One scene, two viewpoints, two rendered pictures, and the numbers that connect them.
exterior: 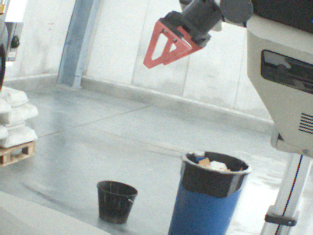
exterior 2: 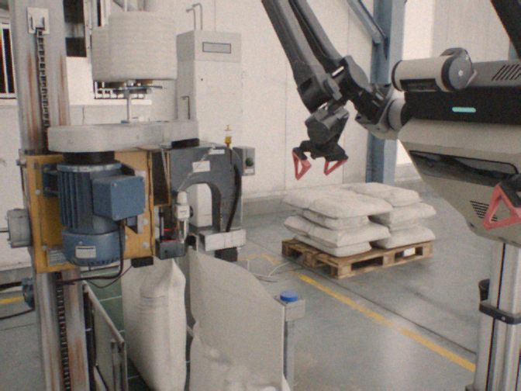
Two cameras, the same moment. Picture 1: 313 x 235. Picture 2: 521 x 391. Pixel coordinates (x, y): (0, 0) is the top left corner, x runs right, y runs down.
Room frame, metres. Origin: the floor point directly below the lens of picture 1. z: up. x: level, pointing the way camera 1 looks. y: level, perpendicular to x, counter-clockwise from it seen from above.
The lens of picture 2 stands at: (-0.23, -0.76, 1.49)
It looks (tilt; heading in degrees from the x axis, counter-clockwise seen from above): 11 degrees down; 43
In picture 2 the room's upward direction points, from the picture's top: straight up
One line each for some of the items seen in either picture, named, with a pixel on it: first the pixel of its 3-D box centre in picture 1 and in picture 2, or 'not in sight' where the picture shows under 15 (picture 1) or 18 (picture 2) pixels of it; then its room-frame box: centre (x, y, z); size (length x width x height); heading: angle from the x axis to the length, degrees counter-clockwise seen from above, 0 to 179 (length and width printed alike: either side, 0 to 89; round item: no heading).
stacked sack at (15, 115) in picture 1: (10, 110); (397, 210); (3.96, 1.39, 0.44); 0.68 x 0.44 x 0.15; 164
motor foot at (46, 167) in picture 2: not in sight; (69, 181); (0.34, 0.44, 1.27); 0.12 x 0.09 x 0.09; 164
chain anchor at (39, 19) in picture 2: not in sight; (39, 20); (0.33, 0.54, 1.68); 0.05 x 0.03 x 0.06; 164
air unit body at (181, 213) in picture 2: not in sight; (182, 216); (0.63, 0.36, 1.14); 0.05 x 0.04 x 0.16; 164
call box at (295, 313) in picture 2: not in sight; (288, 306); (0.95, 0.21, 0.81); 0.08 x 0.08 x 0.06; 74
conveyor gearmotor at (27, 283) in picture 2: not in sight; (36, 290); (0.86, 2.09, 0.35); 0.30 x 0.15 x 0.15; 74
